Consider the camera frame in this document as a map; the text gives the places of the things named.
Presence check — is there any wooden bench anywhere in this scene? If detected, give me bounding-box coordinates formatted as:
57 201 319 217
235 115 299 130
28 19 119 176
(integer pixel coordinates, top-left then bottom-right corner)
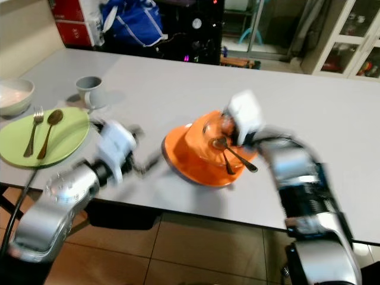
219 56 257 68

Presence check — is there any black appliance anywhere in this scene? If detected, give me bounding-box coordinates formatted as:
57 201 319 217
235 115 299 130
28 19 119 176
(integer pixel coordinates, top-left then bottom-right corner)
160 0 224 65

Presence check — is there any blue bag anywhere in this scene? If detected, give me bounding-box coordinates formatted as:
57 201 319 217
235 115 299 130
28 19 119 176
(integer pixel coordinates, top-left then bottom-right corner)
99 0 164 48

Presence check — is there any dark metal fork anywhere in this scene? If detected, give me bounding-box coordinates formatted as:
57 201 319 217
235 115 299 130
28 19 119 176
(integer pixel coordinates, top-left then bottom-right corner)
218 147 239 176

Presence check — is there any red box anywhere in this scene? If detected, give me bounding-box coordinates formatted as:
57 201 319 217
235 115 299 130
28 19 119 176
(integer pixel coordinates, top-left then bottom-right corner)
50 0 96 48

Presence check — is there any grey mug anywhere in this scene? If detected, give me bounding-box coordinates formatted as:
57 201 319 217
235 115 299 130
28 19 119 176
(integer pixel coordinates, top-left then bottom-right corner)
75 75 105 110

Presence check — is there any white bowl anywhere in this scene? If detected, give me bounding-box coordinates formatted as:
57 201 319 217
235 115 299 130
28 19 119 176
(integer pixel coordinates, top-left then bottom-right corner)
0 78 36 117

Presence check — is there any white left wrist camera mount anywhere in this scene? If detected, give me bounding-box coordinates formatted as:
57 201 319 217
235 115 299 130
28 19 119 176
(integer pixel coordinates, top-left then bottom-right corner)
97 120 138 172

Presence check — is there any bronze spoon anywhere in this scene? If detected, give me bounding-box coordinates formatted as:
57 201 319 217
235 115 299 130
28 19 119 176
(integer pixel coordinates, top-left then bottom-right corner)
36 109 65 160

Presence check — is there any orange plate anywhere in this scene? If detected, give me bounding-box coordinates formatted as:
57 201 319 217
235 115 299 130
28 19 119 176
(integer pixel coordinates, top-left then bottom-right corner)
161 121 260 188

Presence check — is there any black table leg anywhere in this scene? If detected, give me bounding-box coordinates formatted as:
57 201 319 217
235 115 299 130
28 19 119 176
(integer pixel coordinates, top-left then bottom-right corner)
0 183 37 239

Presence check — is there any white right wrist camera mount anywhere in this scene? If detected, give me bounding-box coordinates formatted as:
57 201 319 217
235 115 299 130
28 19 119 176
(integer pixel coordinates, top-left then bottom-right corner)
225 88 267 147

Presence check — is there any green plate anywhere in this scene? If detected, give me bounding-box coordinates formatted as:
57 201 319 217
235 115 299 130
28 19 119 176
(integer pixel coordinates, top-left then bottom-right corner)
0 106 90 167

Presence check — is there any silver fork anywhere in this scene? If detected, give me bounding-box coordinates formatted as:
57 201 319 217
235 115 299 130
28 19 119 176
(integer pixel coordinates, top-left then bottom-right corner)
23 106 44 159

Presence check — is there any orange bowl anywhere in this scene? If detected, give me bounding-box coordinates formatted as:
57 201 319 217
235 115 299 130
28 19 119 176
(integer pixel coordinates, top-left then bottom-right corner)
183 110 254 168

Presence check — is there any white glass door cabinet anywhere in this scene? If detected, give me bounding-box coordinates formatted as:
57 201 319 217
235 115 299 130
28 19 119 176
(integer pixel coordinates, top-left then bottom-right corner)
311 0 380 79

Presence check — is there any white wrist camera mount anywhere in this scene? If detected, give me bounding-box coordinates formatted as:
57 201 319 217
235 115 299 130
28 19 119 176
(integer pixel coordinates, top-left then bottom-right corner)
225 88 267 147
97 120 138 172

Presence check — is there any dark metal spoon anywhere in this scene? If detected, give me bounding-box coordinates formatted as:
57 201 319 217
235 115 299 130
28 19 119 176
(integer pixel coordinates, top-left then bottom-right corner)
210 136 259 174

